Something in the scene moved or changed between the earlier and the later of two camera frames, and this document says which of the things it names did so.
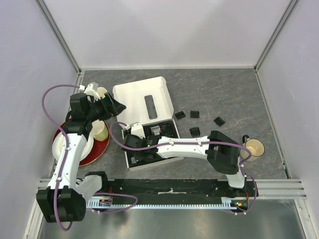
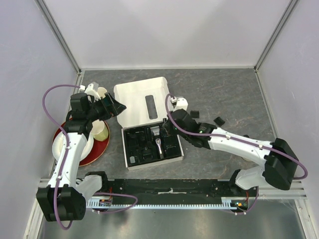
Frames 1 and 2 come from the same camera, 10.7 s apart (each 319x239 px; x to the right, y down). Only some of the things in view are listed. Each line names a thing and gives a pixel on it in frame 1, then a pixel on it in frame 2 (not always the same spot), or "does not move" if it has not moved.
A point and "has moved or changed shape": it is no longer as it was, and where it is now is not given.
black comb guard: x=219 y=121 does not move
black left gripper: x=113 y=110 does not move
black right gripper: x=138 y=138 to x=175 y=132
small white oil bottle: x=133 y=160 does not move
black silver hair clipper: x=156 y=130 has moved or changed shape
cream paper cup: x=99 y=132 does not move
